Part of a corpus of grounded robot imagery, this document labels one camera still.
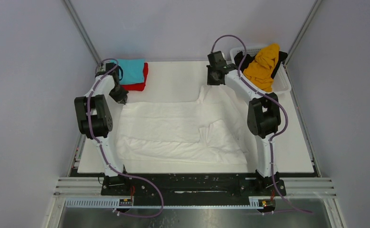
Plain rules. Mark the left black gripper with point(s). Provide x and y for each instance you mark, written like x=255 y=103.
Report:
x=122 y=97

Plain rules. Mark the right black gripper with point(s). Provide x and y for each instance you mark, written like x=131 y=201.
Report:
x=212 y=77

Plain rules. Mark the white t shirt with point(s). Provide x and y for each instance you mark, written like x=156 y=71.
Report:
x=210 y=130

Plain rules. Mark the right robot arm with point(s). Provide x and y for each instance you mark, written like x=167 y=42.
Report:
x=263 y=115

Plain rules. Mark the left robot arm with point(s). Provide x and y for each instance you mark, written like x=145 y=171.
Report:
x=95 y=111

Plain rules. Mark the folded cyan t shirt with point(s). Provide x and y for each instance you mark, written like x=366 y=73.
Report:
x=132 y=70

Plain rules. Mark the folded red t shirt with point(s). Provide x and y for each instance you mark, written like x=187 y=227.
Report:
x=139 y=86

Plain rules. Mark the yellow t shirt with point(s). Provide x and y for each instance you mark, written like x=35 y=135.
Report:
x=265 y=85

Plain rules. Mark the black t shirt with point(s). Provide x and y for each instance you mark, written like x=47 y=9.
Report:
x=262 y=67

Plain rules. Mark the white plastic basket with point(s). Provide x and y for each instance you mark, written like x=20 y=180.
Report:
x=281 y=83

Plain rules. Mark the left metal frame post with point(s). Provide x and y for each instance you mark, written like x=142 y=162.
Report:
x=81 y=29

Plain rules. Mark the metal frame post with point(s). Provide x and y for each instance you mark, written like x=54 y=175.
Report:
x=81 y=29
x=303 y=30

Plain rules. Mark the right metal frame post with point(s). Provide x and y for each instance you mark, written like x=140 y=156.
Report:
x=303 y=30

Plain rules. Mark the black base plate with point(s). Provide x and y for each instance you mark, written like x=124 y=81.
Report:
x=193 y=189

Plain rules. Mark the white slotted cable duct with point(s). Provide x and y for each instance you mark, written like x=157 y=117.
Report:
x=117 y=203

